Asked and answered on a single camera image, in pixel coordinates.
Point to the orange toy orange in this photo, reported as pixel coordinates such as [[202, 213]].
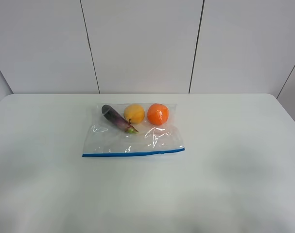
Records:
[[158, 114]]

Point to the clear zip bag blue strip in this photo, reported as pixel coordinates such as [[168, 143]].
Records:
[[105, 140]]

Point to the purple toy eggplant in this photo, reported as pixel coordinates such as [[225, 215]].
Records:
[[116, 119]]

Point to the yellow toy pear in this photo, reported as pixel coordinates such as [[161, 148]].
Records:
[[134, 114]]

